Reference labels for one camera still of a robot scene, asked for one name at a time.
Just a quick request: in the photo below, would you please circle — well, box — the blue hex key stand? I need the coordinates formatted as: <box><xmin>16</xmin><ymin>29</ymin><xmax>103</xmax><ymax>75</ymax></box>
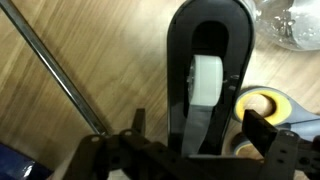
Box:
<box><xmin>0</xmin><ymin>142</ymin><xmax>53</xmax><ymax>180</ymax></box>

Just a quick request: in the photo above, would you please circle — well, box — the thin metal rod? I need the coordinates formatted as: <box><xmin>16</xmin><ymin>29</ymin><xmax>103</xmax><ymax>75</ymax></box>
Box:
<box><xmin>0</xmin><ymin>0</ymin><xmax>109</xmax><ymax>136</ymax></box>

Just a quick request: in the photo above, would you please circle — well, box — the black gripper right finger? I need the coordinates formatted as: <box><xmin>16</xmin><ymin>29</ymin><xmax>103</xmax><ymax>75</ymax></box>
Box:
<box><xmin>242</xmin><ymin>109</ymin><xmax>320</xmax><ymax>180</ymax></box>

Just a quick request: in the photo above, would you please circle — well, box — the clear plastic bottle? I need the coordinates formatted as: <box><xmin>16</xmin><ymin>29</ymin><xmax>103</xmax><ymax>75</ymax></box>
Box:
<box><xmin>243</xmin><ymin>0</ymin><xmax>320</xmax><ymax>52</ymax></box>

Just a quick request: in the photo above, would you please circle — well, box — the black tape dispenser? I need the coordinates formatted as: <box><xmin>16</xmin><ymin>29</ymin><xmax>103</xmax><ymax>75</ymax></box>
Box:
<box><xmin>166</xmin><ymin>0</ymin><xmax>256</xmax><ymax>158</ymax></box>

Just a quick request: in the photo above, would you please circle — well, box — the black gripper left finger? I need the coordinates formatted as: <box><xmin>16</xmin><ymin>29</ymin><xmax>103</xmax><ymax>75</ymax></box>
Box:
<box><xmin>63</xmin><ymin>108</ymin><xmax>188</xmax><ymax>180</ymax></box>

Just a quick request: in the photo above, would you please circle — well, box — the white tape roll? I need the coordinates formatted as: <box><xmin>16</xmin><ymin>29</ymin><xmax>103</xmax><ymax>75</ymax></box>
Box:
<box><xmin>181</xmin><ymin>54</ymin><xmax>224</xmax><ymax>157</ymax></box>

